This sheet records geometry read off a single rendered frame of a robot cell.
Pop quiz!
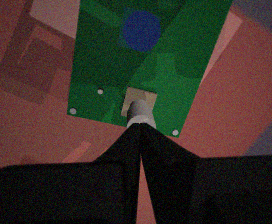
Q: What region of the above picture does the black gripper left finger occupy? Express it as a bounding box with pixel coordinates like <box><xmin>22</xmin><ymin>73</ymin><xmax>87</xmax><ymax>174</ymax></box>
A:
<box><xmin>0</xmin><ymin>123</ymin><xmax>141</xmax><ymax>224</ymax></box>

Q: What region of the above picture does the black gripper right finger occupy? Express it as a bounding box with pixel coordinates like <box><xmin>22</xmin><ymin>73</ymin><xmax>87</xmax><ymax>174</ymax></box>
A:
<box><xmin>140</xmin><ymin>123</ymin><xmax>272</xmax><ymax>224</ymax></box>

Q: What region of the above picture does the green circuit board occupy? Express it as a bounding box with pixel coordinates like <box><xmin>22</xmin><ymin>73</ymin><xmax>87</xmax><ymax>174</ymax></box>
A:
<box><xmin>67</xmin><ymin>0</ymin><xmax>233</xmax><ymax>138</ymax></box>

